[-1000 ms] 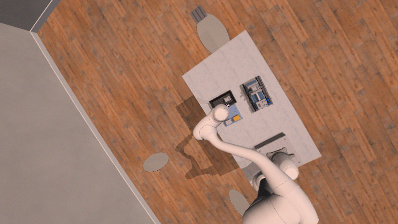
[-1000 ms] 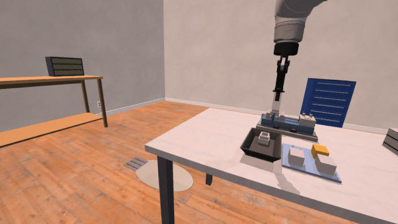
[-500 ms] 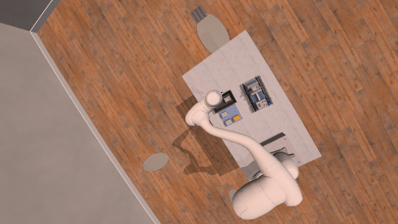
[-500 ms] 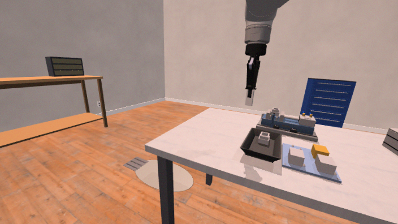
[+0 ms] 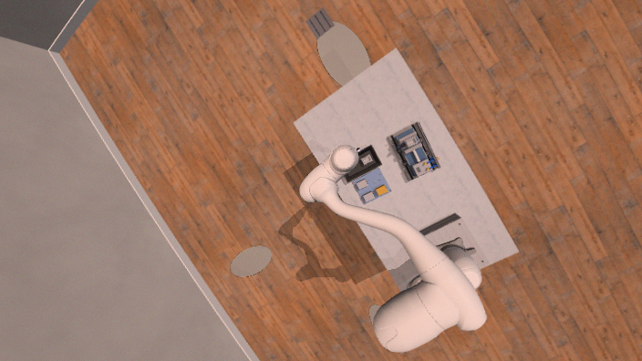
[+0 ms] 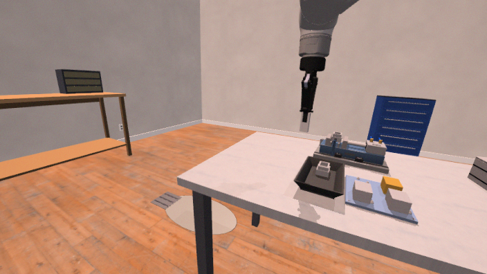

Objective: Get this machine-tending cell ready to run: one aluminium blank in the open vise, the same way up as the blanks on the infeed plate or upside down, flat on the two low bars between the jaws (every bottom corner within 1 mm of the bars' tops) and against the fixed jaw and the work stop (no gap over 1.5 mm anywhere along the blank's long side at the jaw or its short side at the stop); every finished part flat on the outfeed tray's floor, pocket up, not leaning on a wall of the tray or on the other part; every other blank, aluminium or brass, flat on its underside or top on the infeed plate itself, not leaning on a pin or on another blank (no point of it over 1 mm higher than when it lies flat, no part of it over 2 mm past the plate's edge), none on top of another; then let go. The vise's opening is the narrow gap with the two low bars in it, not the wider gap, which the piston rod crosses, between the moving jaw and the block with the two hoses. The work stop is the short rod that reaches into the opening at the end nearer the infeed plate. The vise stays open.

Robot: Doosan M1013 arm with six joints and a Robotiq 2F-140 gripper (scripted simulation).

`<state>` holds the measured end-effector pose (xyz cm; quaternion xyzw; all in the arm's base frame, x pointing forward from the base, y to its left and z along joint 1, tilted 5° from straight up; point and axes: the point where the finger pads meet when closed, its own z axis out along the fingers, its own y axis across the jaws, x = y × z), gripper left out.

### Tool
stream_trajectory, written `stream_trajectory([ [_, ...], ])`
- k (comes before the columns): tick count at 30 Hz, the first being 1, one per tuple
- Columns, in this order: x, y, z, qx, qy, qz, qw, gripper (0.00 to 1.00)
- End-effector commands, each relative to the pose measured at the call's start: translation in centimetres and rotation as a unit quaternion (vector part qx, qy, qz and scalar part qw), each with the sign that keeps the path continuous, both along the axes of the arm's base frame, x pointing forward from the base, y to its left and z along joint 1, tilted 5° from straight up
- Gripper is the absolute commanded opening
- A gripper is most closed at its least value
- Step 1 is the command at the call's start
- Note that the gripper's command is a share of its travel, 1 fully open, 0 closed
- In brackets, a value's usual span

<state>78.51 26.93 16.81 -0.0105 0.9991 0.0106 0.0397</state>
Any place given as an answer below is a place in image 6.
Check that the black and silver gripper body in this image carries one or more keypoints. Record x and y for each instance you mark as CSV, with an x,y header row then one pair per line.
x,y
312,65

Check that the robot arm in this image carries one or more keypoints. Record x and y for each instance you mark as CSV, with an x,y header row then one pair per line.
x,y
317,20

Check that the orange rectangular block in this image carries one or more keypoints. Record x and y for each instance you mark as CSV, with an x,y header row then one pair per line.
x,y
388,182

